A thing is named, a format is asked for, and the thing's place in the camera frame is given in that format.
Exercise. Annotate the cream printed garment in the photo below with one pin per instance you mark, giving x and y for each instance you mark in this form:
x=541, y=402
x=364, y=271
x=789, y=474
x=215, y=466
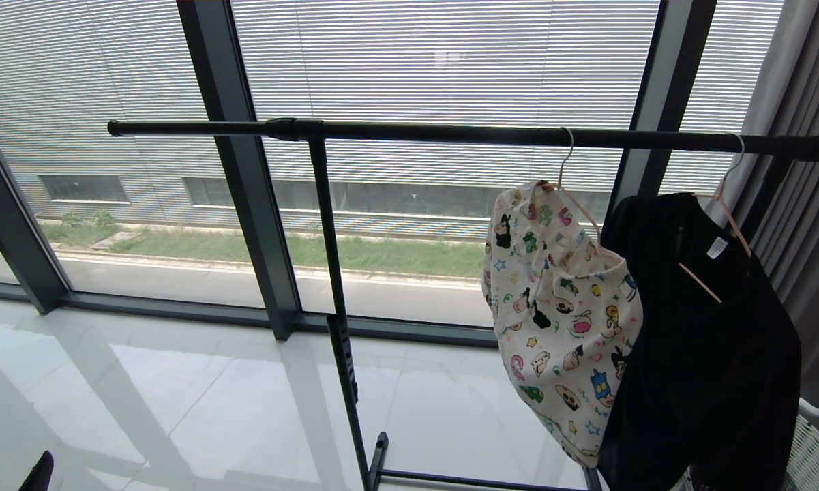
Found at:
x=559, y=320

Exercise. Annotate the black garment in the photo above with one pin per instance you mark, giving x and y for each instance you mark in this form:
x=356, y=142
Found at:
x=709, y=375

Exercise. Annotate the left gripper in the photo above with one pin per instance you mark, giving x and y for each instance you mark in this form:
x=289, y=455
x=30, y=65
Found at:
x=37, y=477

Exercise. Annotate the pink clothes hanger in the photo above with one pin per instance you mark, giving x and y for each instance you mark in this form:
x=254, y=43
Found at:
x=567, y=157
x=736, y=218

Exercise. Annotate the white laundry basket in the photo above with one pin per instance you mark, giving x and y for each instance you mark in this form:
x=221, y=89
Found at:
x=815, y=464

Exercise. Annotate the black clothes rack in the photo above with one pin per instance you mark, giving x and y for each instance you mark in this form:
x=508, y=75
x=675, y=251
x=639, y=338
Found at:
x=450, y=133

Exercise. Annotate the window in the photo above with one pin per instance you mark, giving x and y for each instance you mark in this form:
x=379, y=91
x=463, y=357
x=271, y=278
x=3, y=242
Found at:
x=416, y=68

